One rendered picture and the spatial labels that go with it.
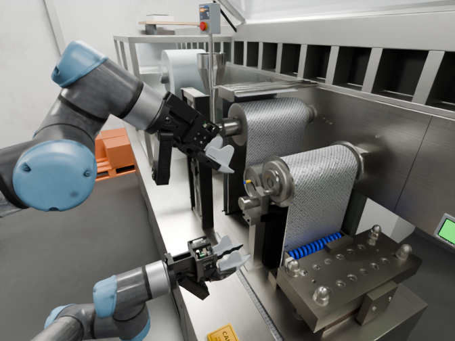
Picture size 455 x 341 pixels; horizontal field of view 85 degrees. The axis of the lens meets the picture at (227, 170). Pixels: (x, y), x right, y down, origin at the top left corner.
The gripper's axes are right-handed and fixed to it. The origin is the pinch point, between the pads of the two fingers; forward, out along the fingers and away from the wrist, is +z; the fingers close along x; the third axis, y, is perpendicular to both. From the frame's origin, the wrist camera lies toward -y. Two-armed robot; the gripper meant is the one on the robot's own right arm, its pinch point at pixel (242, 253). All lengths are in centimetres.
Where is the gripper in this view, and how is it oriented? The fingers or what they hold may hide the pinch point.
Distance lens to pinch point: 71.0
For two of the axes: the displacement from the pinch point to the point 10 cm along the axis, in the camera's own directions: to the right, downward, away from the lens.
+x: -4.3, -4.4, 7.9
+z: 9.0, -2.1, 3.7
